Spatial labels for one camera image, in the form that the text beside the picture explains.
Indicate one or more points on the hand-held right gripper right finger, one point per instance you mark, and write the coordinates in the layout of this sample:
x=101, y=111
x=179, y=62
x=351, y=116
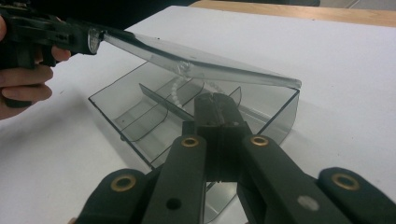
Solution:
x=232, y=115

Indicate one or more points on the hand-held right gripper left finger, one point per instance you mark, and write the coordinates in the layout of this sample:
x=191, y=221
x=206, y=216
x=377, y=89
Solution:
x=205, y=115

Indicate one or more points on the clear plastic compartment box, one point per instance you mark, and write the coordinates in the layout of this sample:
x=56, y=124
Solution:
x=130, y=102

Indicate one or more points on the black curtain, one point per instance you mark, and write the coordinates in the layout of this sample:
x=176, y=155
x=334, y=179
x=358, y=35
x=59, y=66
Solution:
x=124, y=12

